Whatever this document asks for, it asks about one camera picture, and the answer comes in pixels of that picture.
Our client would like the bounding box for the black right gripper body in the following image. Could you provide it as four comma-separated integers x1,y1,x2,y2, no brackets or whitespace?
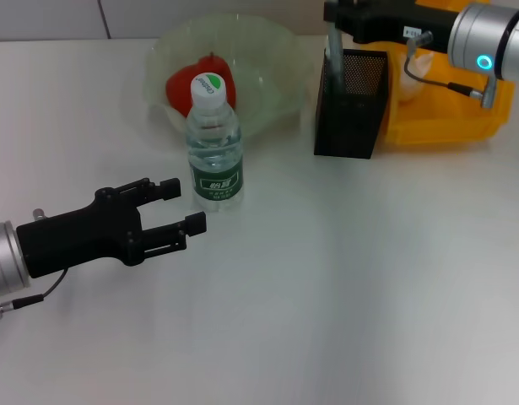
347,0,458,51

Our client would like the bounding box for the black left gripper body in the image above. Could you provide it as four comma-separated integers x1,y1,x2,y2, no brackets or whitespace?
16,187,144,279

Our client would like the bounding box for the grey marker pen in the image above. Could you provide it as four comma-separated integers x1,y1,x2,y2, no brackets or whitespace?
326,23,347,94

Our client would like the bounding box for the clear green-label water bottle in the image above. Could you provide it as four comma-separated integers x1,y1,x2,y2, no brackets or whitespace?
186,72,246,214

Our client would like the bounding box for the white paper ball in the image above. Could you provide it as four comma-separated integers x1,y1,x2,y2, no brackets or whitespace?
396,48,435,102

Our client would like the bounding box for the red-orange toy orange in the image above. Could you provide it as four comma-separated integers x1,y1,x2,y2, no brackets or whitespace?
165,51,237,119

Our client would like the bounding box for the green glass fruit plate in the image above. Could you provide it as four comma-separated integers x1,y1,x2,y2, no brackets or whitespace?
145,14,311,140

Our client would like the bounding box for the black mesh pen holder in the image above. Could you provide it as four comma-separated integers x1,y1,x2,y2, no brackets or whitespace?
312,47,389,160

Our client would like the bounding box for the yellow plastic bin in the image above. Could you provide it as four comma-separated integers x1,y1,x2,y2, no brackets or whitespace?
359,0,519,147

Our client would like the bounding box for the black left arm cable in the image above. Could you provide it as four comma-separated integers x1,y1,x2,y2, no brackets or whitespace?
0,269,68,322

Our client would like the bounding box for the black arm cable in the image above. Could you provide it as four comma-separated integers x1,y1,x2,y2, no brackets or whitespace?
402,31,486,99
0,269,68,322

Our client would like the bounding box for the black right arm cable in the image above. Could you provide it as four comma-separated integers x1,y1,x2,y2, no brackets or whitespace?
402,31,486,99

